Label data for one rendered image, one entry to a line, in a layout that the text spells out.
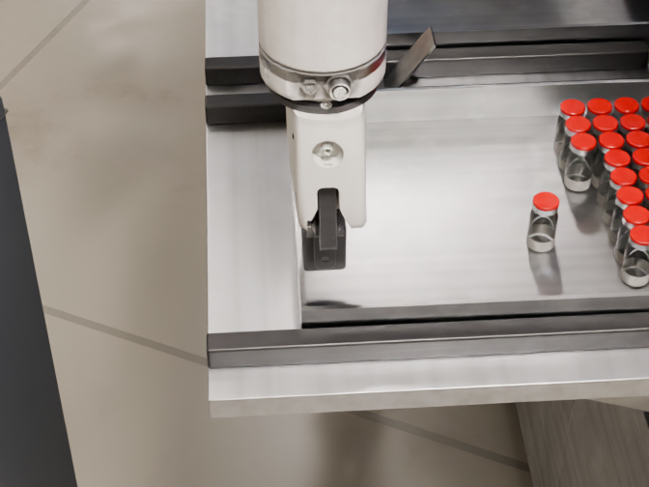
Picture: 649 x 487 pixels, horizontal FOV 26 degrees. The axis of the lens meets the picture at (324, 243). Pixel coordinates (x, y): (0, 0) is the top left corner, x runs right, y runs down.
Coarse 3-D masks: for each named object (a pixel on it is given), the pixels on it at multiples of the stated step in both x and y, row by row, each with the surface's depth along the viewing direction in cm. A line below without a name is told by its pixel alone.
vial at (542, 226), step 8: (536, 208) 107; (536, 216) 108; (544, 216) 107; (552, 216) 108; (528, 224) 109; (536, 224) 108; (544, 224) 108; (552, 224) 108; (528, 232) 109; (536, 232) 108; (544, 232) 108; (552, 232) 108; (528, 240) 110; (536, 240) 109; (544, 240) 109; (552, 240) 109; (536, 248) 109; (544, 248) 109
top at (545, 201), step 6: (540, 192) 108; (546, 192) 108; (534, 198) 107; (540, 198) 108; (546, 198) 108; (552, 198) 108; (558, 198) 108; (534, 204) 107; (540, 204) 107; (546, 204) 107; (552, 204) 107; (558, 204) 107; (540, 210) 107; (546, 210) 107; (552, 210) 107
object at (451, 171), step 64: (384, 128) 121; (448, 128) 121; (512, 128) 121; (384, 192) 115; (448, 192) 115; (512, 192) 115; (576, 192) 115; (384, 256) 109; (448, 256) 109; (512, 256) 109; (576, 256) 109; (320, 320) 101; (384, 320) 102; (448, 320) 102
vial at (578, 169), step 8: (576, 136) 113; (584, 136) 113; (592, 136) 113; (576, 144) 112; (584, 144) 112; (592, 144) 112; (568, 152) 114; (576, 152) 112; (584, 152) 112; (592, 152) 113; (568, 160) 114; (576, 160) 113; (584, 160) 113; (592, 160) 113; (568, 168) 114; (576, 168) 113; (584, 168) 113; (592, 168) 114; (568, 176) 114; (576, 176) 114; (584, 176) 114; (568, 184) 115; (576, 184) 114; (584, 184) 114
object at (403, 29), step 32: (416, 0) 136; (448, 0) 136; (480, 0) 136; (512, 0) 136; (544, 0) 136; (576, 0) 136; (608, 0) 136; (640, 0) 136; (416, 32) 126; (448, 32) 126; (480, 32) 126; (512, 32) 127; (544, 32) 127; (576, 32) 127; (608, 32) 127; (640, 32) 128
